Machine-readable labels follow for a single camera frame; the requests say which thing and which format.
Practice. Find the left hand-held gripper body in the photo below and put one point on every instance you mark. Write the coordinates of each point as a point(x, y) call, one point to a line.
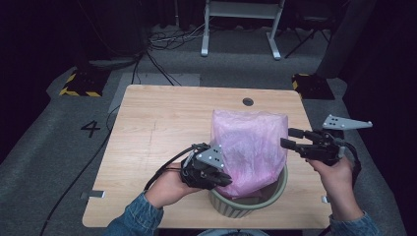
point(200, 172)

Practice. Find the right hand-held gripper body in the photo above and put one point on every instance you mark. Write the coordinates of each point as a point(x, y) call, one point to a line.
point(327, 147)

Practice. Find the green plastic bin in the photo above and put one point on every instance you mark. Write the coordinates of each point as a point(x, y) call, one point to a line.
point(236, 208)

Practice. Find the pink plastic bag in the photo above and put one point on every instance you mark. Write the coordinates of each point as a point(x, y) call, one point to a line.
point(252, 147)

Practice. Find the person's left hand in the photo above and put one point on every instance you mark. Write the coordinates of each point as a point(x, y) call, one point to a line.
point(168, 188)

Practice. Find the person's right hand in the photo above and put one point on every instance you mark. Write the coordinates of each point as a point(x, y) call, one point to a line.
point(341, 187)

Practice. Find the black yellow striped base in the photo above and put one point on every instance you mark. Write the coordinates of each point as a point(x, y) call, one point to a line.
point(314, 87)
point(83, 83)

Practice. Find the person's lap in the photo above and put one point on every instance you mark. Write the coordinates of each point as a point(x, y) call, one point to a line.
point(232, 233)

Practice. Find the black tripod stand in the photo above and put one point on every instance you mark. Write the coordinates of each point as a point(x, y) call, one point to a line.
point(308, 36)

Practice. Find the grey curtain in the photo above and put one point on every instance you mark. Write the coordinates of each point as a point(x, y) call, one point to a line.
point(347, 36)

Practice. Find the dark stand with grey base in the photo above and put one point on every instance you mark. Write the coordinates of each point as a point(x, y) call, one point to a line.
point(111, 62)

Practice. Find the metal table edge bracket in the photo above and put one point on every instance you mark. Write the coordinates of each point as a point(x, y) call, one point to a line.
point(325, 199)
point(93, 194)

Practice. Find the white metal stand frame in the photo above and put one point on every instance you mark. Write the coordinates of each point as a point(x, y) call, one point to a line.
point(241, 10)

